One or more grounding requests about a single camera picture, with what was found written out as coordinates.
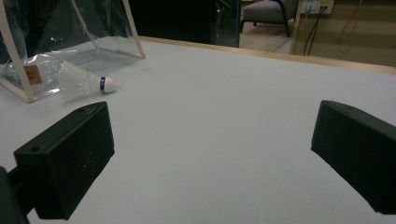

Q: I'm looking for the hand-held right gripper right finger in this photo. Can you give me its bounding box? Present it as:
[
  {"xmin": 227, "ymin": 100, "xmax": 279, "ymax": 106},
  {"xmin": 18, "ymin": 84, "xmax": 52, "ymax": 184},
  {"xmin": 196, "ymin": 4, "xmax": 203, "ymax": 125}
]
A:
[{"xmin": 310, "ymin": 99, "xmax": 396, "ymax": 216}]

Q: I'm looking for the grey armchair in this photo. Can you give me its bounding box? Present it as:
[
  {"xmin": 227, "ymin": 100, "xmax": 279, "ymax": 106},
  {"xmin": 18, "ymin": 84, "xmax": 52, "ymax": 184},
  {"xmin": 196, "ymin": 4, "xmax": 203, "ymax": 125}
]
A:
[{"xmin": 239, "ymin": 0, "xmax": 300, "ymax": 38}]

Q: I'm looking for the white power strip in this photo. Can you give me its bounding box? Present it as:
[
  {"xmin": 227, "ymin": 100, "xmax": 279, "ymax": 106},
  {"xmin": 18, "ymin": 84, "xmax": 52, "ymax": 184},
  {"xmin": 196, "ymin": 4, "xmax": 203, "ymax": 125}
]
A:
[{"xmin": 301, "ymin": 0, "xmax": 334, "ymax": 15}]

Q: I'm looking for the grey cable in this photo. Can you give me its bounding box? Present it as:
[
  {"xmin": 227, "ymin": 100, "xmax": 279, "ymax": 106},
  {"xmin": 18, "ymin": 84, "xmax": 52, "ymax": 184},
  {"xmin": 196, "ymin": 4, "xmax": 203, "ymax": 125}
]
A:
[{"xmin": 339, "ymin": 0, "xmax": 364, "ymax": 54}]

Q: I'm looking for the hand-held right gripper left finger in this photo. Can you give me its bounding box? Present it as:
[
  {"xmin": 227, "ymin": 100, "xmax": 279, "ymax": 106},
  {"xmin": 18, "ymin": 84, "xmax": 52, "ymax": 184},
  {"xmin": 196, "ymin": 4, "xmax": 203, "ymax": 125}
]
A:
[{"xmin": 13, "ymin": 101, "xmax": 116, "ymax": 221}]

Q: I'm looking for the white shuttlecock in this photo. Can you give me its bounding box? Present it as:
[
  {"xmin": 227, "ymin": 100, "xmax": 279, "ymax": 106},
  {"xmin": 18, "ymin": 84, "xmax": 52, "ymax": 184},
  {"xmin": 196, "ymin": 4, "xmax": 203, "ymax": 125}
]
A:
[{"xmin": 57, "ymin": 61, "xmax": 117, "ymax": 99}]

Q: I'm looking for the clear plastic bag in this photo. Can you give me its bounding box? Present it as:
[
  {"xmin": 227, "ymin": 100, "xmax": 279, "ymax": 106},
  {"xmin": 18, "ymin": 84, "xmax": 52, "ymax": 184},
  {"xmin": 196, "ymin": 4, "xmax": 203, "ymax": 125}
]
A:
[{"xmin": 0, "ymin": 0, "xmax": 147, "ymax": 105}]

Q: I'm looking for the dark cabinet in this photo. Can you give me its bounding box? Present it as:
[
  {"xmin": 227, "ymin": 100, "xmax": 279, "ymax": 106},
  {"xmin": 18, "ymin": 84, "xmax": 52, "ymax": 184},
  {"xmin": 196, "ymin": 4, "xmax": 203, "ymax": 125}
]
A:
[{"xmin": 128, "ymin": 0, "xmax": 242, "ymax": 49}]

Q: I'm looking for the black cable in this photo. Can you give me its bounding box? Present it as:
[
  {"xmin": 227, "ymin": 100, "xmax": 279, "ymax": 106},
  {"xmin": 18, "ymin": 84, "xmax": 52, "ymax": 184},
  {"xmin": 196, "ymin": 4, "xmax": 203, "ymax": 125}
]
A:
[{"xmin": 303, "ymin": 6, "xmax": 326, "ymax": 57}]

